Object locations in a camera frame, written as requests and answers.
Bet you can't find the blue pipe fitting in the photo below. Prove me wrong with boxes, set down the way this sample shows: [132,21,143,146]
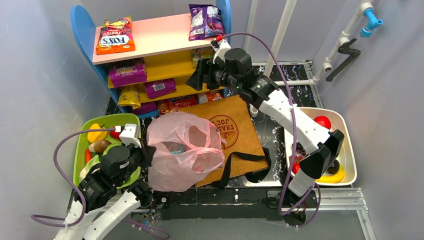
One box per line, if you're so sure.
[359,8,384,38]

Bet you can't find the bottom magenta snack bag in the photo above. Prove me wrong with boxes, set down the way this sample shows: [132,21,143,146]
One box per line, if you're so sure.
[131,101,157,115]

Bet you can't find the black wall lever handle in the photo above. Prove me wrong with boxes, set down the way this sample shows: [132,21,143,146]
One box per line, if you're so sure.
[325,38,362,83]

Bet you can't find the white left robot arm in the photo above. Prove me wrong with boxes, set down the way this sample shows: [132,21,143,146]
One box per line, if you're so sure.
[55,144,156,240]

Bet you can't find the white PVC pipe frame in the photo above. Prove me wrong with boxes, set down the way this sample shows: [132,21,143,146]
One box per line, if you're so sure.
[230,0,374,107]

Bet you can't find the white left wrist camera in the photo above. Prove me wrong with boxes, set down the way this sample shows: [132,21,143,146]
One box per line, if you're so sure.
[114,123,142,148]

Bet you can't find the blue pink yellow shelf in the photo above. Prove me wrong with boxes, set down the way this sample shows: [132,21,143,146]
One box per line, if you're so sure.
[70,5,211,103]

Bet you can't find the red chili pepper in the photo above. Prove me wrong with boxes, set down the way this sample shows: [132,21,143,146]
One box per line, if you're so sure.
[109,131,121,141]

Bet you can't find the yellow bell pepper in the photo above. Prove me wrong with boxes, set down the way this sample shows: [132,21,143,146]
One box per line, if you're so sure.
[87,123,109,144]

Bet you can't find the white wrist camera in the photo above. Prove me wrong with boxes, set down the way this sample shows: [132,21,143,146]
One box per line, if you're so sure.
[114,123,142,148]
[210,35,231,64]

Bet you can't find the orange carrot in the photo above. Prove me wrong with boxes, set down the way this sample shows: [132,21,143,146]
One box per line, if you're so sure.
[84,148,92,164]

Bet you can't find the white fruit tray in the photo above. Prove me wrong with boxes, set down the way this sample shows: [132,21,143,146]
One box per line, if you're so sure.
[299,107,357,187]

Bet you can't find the pink plastic grocery bag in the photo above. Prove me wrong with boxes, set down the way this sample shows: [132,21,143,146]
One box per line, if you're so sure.
[146,111,225,192]

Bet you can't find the orange Fox's candy bag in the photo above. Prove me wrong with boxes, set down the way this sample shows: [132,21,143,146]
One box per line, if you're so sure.
[95,15,136,55]

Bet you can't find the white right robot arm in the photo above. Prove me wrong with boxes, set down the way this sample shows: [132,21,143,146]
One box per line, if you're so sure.
[185,48,345,197]

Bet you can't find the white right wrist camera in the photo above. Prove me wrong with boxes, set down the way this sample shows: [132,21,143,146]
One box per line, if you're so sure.
[210,35,231,64]

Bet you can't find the magenta Toor snack bag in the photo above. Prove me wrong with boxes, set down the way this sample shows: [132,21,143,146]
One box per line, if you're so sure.
[108,58,147,88]

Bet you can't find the red Kopiko snack bag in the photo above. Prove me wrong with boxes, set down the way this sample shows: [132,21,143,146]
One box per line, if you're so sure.
[156,94,198,115]

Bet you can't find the brown Trader Joe's tote bag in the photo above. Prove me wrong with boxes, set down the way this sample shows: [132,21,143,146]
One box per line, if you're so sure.
[180,95,271,188]

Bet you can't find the small magenta snack packet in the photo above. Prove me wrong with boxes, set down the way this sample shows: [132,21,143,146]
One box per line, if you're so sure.
[143,78,177,99]

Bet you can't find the red apple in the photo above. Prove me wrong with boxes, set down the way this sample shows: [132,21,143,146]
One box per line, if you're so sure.
[313,115,332,130]

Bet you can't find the teal Fox's candy bag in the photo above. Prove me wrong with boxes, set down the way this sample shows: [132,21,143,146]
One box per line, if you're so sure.
[170,148,184,155]

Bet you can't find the green vegetable tray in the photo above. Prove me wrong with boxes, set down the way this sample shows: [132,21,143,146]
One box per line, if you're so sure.
[73,113,140,186]

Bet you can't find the orange white snack packet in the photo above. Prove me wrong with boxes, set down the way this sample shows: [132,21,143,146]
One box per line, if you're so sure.
[197,90,224,104]

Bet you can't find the purple Fox's candy bag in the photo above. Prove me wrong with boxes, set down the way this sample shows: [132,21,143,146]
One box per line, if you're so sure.
[188,4,226,41]

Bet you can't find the green yellow snack bag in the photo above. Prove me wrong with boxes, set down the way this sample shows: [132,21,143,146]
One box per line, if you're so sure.
[190,46,215,69]

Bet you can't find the brown mushroom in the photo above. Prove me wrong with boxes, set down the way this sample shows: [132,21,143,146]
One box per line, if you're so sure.
[88,139,112,154]

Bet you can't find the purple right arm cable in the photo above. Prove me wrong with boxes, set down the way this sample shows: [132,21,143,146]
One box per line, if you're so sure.
[215,32,322,229]

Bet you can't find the dark avocado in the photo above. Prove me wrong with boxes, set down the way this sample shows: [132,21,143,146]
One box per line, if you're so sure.
[326,159,341,175]

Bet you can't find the red strawberry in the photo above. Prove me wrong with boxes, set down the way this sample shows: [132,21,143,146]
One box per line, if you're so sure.
[291,162,301,175]

